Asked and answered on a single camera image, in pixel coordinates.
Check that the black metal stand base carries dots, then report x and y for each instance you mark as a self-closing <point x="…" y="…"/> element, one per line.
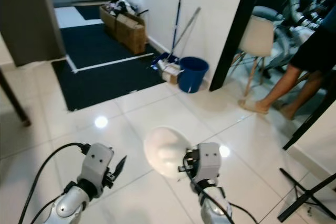
<point x="312" y="196"/>

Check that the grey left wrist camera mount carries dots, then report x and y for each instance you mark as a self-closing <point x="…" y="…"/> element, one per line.
<point x="97" y="163"/>

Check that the large dark blue rug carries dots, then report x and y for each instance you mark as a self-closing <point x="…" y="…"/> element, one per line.
<point x="105" y="77"/>

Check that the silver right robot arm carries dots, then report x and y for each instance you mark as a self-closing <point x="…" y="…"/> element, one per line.
<point x="215" y="209"/>

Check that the black slanted bar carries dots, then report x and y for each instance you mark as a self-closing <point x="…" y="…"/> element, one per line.
<point x="310" y="120"/>

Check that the grey exercise machine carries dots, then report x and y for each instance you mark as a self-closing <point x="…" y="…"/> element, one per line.
<point x="289" y="3"/>

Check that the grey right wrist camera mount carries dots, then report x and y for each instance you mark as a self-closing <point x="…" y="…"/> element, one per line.
<point x="210" y="161"/>

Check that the beige backed chair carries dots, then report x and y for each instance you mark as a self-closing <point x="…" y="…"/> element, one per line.
<point x="257" y="35"/>

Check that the white round bowl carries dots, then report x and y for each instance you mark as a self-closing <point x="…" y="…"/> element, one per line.
<point x="165" y="150"/>

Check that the large brown cardboard box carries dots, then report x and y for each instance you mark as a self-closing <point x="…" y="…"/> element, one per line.
<point x="131" y="34"/>

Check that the white and brown carton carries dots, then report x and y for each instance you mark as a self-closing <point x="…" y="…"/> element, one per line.
<point x="169" y="72"/>

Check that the small brown cardboard box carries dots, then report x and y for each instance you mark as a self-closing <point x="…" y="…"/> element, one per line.
<point x="109" y="19"/>

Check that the blue bucket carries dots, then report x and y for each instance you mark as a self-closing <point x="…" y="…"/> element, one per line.
<point x="193" y="74"/>

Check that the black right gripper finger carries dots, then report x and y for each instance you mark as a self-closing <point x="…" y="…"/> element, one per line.
<point x="184" y="169"/>

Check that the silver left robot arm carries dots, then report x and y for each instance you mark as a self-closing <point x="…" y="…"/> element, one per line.
<point x="73" y="205"/>

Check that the grey cabinet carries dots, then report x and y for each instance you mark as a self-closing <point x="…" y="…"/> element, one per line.
<point x="26" y="14"/>

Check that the black door frame post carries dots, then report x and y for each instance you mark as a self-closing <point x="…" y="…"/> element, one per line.
<point x="237" y="30"/>

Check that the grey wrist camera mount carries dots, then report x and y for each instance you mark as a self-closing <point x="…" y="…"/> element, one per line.
<point x="210" y="161"/>
<point x="97" y="163"/>

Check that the small dark blue rug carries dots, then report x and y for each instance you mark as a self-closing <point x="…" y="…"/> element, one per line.
<point x="89" y="11"/>

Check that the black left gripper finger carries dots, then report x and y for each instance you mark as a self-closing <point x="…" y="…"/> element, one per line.
<point x="121" y="167"/>

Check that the person in black shorts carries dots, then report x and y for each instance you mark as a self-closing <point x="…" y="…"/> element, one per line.
<point x="315" y="51"/>

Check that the dark wooden table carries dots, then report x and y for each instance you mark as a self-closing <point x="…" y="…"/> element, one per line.
<point x="14" y="100"/>

